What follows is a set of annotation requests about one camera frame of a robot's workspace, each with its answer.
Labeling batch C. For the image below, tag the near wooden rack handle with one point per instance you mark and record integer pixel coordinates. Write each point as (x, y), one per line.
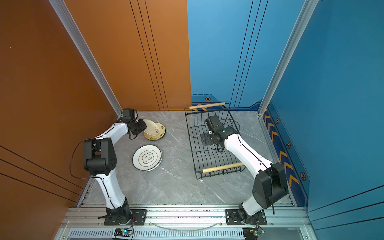
(221, 168)

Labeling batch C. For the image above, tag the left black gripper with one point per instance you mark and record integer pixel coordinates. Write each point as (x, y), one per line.
(143, 127)

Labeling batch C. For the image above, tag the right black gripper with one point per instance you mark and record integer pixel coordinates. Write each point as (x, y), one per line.
(208, 142)

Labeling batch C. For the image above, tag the green circuit board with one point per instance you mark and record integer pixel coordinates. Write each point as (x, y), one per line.
(252, 234)
(124, 234)

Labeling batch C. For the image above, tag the cream small plate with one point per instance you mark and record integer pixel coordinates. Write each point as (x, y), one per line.
(152, 130)

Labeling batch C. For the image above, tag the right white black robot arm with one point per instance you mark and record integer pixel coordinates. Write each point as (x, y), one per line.
(270, 181)

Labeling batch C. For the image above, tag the far wooden rack handle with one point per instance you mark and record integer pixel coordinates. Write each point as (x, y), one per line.
(206, 106)

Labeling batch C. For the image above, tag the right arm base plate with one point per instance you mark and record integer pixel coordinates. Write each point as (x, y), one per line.
(240, 217)

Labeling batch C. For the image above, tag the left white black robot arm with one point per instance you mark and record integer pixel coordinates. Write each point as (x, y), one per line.
(100, 160)

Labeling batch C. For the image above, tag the black wire dish rack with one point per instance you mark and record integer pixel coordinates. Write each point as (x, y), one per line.
(205, 157)

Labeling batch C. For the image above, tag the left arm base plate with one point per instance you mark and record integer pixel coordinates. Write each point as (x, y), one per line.
(116, 217)

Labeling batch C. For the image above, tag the aluminium front rail frame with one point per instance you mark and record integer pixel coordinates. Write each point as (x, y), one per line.
(186, 222)

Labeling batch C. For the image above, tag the beige small plate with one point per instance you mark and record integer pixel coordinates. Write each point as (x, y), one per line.
(163, 131)

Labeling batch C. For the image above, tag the left green circuit board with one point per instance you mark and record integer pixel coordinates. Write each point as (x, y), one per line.
(124, 234)

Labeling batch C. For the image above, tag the wooden rack handle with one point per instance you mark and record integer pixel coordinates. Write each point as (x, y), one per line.
(221, 168)
(206, 106)

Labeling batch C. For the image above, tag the right green circuit board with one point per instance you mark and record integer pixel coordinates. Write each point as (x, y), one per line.
(252, 234)

